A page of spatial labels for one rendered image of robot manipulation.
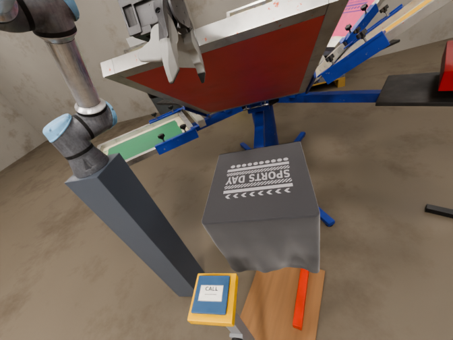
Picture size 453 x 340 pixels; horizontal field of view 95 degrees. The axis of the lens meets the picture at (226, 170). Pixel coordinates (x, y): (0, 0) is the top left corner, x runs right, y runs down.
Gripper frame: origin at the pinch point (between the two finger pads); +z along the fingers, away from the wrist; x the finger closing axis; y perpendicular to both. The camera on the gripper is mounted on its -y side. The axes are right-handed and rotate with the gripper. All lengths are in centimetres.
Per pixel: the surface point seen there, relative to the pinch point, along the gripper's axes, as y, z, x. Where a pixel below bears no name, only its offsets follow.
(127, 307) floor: 121, 140, -53
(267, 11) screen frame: -14.1, -10.6, -14.8
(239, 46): -6.7, -6.8, -19.8
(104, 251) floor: 180, 125, -101
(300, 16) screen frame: -20.5, -7.9, -15.6
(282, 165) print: -12, 39, -55
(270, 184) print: -6, 43, -44
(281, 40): -16.6, -5.9, -23.1
